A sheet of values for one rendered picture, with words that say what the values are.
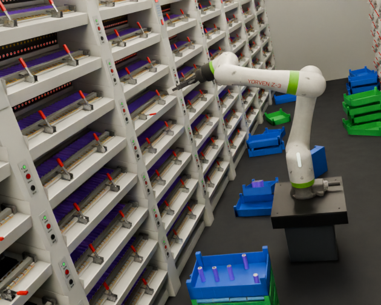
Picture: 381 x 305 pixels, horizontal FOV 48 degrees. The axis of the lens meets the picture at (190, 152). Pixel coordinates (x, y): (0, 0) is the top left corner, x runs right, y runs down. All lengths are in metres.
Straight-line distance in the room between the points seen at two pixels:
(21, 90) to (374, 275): 1.81
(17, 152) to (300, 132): 1.47
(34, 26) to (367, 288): 1.84
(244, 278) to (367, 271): 0.82
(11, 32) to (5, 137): 0.36
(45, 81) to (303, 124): 1.34
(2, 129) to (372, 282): 1.77
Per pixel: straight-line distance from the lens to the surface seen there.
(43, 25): 1.70
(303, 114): 2.33
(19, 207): 1.51
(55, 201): 1.60
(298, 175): 2.26
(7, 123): 1.46
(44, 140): 1.57
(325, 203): 2.26
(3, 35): 1.54
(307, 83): 2.10
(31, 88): 1.57
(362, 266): 2.41
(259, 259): 1.81
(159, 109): 2.38
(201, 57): 3.27
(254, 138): 4.07
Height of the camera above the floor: 1.45
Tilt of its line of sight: 19 degrees down
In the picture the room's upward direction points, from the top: 15 degrees counter-clockwise
